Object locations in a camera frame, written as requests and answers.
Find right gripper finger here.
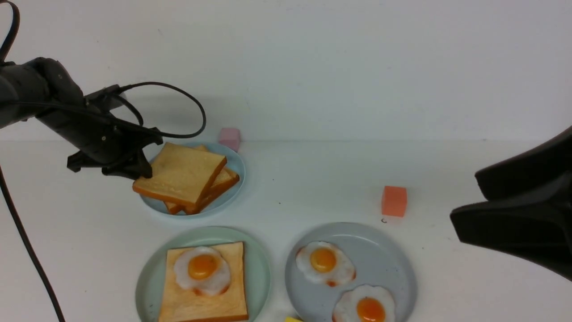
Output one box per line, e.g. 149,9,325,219
475,127,572,200
450,173,572,280

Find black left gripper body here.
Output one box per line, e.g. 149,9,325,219
35,85,163,173

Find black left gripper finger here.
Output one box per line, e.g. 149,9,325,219
102,149,153,181

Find fried egg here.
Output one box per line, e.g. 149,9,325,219
332,284,396,322
295,241,356,288
173,246,231,297

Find toast slice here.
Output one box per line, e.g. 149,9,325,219
132,143,227,207
164,144,240,216
159,241,249,322

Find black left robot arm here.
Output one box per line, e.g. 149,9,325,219
0,58,163,180

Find light blue bread plate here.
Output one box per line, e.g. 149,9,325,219
141,141,246,218

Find pink foam cube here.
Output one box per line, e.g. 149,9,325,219
218,127,241,152

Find mint green plate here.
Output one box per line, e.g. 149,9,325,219
135,226,273,322

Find orange foam cube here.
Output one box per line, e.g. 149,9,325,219
381,186,408,217

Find grey egg plate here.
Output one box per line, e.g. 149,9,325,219
285,222,417,322

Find yellow foam block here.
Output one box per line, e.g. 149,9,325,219
284,317,303,322

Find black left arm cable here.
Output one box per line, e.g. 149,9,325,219
0,0,207,322

